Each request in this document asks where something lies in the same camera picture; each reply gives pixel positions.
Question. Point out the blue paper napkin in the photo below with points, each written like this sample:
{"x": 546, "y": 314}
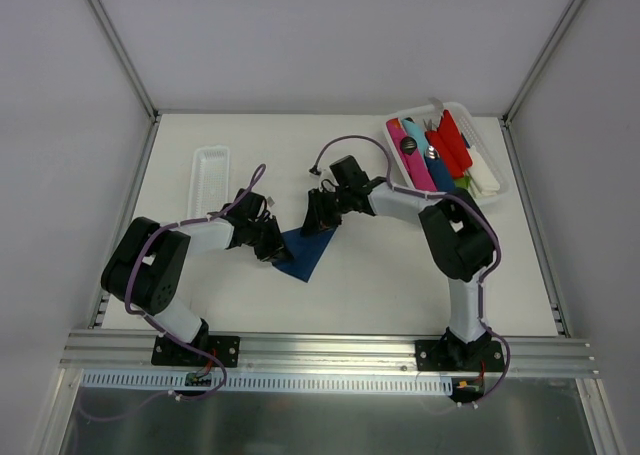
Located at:
{"x": 306, "y": 252}

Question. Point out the teal napkin roll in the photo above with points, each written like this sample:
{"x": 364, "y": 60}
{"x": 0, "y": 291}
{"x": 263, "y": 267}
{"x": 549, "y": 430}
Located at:
{"x": 413, "y": 130}

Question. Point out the white perforated plastic tray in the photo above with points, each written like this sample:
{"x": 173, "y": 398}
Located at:
{"x": 209, "y": 181}

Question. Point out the pink napkin roll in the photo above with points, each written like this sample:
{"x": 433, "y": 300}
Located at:
{"x": 413, "y": 167}

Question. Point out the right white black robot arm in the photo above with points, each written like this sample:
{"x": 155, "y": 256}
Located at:
{"x": 462, "y": 244}

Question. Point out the red napkin roll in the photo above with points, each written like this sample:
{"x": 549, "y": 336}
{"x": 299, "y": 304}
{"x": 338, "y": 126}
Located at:
{"x": 450, "y": 145}

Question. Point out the aluminium mounting rail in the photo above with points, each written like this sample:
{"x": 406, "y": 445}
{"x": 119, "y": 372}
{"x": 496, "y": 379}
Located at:
{"x": 526, "y": 357}

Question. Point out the white basket of rolls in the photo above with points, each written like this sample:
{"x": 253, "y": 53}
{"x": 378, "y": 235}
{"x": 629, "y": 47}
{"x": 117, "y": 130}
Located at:
{"x": 430, "y": 115}

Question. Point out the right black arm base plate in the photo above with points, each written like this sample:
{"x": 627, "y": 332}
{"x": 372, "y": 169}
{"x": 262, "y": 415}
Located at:
{"x": 433, "y": 355}

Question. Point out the black round spoon head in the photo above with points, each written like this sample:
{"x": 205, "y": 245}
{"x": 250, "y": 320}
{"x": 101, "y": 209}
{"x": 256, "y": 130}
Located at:
{"x": 408, "y": 145}

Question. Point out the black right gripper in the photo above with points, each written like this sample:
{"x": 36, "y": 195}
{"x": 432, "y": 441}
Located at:
{"x": 322, "y": 211}

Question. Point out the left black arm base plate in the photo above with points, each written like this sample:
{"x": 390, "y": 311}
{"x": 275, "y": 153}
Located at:
{"x": 168, "y": 353}

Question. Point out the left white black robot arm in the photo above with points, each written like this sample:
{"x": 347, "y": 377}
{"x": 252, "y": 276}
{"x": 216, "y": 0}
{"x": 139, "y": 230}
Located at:
{"x": 145, "y": 268}

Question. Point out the white slotted cable duct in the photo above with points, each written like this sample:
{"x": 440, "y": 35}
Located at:
{"x": 277, "y": 383}

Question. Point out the white napkin roll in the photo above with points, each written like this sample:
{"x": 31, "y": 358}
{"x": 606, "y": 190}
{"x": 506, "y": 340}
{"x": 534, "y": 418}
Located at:
{"x": 481, "y": 175}

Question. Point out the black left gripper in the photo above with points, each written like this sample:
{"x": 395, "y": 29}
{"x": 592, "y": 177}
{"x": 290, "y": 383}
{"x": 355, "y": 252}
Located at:
{"x": 267, "y": 236}

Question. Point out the green napkin roll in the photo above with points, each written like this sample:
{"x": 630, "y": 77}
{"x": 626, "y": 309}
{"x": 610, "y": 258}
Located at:
{"x": 466, "y": 183}

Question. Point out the blue napkin roll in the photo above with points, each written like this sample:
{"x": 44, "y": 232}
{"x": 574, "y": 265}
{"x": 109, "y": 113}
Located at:
{"x": 438, "y": 170}

